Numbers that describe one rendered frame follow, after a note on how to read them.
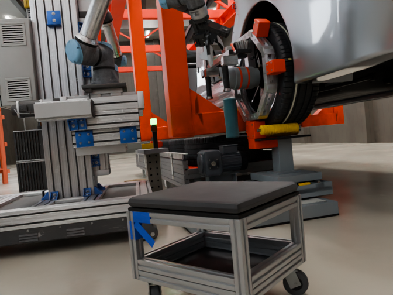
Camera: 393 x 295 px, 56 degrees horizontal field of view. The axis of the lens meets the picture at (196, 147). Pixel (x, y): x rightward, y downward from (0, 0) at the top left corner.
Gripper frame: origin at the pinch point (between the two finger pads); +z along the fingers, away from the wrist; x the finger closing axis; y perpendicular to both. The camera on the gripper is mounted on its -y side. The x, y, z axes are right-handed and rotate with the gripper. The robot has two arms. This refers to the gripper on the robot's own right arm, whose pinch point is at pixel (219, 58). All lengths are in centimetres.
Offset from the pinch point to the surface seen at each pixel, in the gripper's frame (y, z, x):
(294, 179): -14, 92, -15
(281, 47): -11, 24, -52
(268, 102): -1, 51, -37
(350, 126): 81, 599, -700
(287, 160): -6, 93, -32
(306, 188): -21, 95, -12
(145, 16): 438, 144, -525
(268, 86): -4, 39, -36
